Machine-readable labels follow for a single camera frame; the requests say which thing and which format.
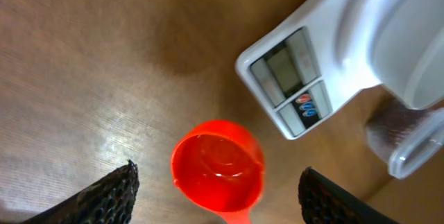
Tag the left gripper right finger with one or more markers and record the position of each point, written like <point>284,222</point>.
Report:
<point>323,201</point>

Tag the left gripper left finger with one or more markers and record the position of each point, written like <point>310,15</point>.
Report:
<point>109,200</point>

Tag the orange measuring scoop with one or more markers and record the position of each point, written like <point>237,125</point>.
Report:
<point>219,166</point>

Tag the white digital kitchen scale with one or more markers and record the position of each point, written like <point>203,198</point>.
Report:
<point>314,62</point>

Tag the clear plastic container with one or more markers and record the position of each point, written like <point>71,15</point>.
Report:
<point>403,138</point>

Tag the white round bowl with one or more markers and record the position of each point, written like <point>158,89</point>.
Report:
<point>408,53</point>

